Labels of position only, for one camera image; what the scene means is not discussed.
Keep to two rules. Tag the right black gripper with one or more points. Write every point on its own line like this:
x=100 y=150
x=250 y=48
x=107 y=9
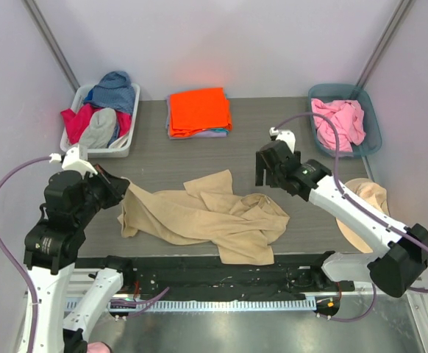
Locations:
x=270 y=164

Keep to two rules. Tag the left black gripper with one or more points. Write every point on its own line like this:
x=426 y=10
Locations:
x=112 y=185

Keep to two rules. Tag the beige t shirt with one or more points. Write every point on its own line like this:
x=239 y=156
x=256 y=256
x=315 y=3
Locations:
x=206 y=210

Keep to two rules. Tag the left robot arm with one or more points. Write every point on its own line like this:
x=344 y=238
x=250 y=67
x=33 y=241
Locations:
x=50 y=258

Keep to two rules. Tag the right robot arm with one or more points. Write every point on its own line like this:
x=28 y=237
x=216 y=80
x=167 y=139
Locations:
x=399 y=254

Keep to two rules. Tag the grey garment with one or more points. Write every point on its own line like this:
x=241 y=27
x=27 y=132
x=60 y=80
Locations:
x=102 y=130

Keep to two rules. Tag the magenta garment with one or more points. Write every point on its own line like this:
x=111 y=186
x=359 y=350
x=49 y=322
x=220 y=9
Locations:
x=76 y=123

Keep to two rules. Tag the pink crumpled t shirt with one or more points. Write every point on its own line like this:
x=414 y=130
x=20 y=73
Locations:
x=347 y=117

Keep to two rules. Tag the orange folded t shirt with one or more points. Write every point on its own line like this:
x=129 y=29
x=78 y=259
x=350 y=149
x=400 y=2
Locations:
x=204 y=108

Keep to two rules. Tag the blue patterned garment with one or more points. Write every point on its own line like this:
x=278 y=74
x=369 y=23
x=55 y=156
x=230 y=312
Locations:
x=115 y=91

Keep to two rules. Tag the teal plastic basin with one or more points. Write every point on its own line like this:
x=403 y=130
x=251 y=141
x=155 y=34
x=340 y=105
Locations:
x=331 y=92

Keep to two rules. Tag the beige bucket hat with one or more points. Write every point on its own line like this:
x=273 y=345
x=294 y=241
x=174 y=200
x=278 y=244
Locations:
x=373 y=194

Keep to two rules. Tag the pink object bottom edge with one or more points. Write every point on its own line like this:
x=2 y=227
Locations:
x=98 y=347

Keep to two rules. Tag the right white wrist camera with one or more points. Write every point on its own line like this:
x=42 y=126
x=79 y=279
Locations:
x=284 y=135

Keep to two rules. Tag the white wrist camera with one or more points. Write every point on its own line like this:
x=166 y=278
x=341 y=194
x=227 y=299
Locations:
x=75 y=159
x=284 y=135

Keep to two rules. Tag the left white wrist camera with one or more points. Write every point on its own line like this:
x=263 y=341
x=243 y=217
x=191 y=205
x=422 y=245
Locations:
x=75 y=159

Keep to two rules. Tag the aluminium rail frame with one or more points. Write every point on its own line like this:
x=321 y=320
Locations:
x=206 y=279

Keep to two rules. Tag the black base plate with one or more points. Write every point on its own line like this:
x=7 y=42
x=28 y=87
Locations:
x=207 y=279

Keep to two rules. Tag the white slotted cable duct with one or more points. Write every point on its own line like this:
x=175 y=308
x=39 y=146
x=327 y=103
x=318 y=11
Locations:
x=308 y=304

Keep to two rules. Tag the left aluminium corner post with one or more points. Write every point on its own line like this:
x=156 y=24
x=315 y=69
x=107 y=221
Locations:
x=46 y=33

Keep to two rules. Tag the aluminium corner post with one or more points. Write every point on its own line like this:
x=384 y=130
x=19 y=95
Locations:
x=46 y=33
x=396 y=20

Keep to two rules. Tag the right aluminium corner post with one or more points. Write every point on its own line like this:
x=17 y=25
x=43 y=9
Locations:
x=396 y=20

